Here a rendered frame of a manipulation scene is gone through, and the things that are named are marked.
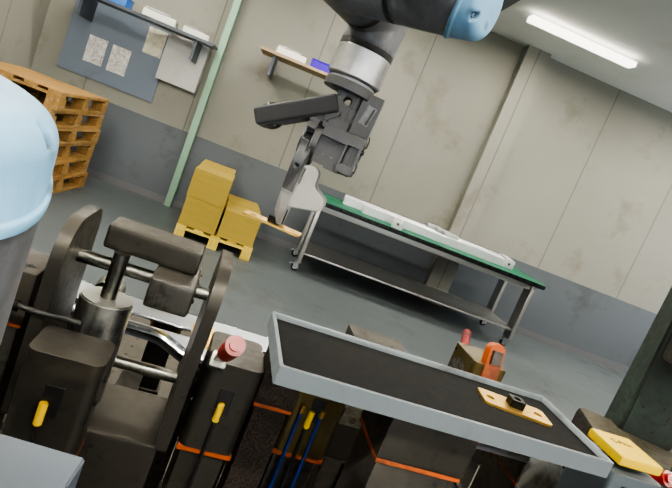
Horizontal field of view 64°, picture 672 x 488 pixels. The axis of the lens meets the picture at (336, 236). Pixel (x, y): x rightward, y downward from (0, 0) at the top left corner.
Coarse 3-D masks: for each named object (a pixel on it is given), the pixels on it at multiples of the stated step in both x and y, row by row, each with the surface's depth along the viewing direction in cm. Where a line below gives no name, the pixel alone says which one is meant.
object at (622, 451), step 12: (588, 432) 66; (600, 432) 66; (600, 444) 64; (612, 444) 63; (624, 444) 65; (612, 456) 62; (624, 456) 61; (636, 456) 62; (648, 456) 64; (636, 468) 61; (648, 468) 62; (660, 468) 62
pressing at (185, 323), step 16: (80, 288) 88; (160, 320) 88; (176, 320) 90; (192, 320) 92; (144, 336) 82; (160, 336) 82; (176, 336) 84; (256, 336) 96; (176, 352) 80; (480, 448) 90; (496, 448) 90
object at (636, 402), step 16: (656, 320) 289; (656, 336) 282; (640, 352) 292; (656, 352) 277; (640, 368) 285; (656, 368) 276; (624, 384) 295; (640, 384) 279; (656, 384) 276; (624, 400) 287; (640, 400) 278; (656, 400) 277; (576, 416) 292; (592, 416) 284; (608, 416) 297; (624, 416) 281; (640, 416) 278; (656, 416) 277; (608, 432) 269; (624, 432) 279; (640, 432) 279; (656, 432) 278; (640, 448) 264; (656, 448) 274
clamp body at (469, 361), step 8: (464, 344) 122; (456, 352) 121; (464, 352) 117; (472, 352) 118; (480, 352) 121; (456, 360) 119; (464, 360) 116; (472, 360) 113; (480, 360) 114; (456, 368) 118; (464, 368) 115; (472, 368) 113; (480, 368) 112
